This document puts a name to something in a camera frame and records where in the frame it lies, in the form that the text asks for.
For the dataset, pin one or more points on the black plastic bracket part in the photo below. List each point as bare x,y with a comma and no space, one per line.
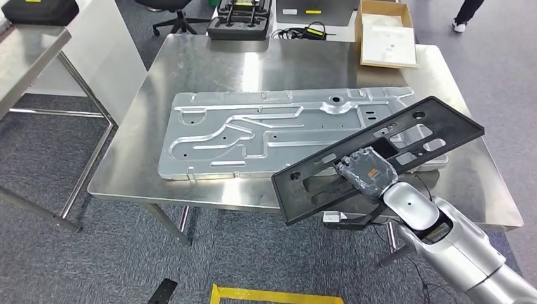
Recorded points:
302,197

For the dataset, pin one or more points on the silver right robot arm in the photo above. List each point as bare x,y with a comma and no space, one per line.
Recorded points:
453,247

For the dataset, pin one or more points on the steel workbench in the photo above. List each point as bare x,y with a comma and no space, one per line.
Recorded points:
201,67

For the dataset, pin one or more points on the stamped grey metal panel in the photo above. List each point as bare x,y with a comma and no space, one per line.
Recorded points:
235,134

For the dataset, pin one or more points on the open black tool case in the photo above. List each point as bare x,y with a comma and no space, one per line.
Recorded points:
239,29

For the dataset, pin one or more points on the yellow floor tape outline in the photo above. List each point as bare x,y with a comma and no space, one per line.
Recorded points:
272,296

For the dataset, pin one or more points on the cardboard box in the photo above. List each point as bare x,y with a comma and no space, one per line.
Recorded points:
388,46

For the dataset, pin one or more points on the black office chair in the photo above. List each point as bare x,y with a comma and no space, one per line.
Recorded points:
176,21

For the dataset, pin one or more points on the white partition panel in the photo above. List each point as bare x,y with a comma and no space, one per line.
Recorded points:
105,54

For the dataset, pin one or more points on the person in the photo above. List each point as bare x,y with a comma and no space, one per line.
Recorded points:
463,16

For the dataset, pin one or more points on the steel side table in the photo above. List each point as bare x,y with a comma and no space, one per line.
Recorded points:
25,54

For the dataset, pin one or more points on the closed black case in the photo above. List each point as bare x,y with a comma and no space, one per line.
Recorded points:
42,12

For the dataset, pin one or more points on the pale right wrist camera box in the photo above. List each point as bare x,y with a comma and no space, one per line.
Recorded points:
333,217

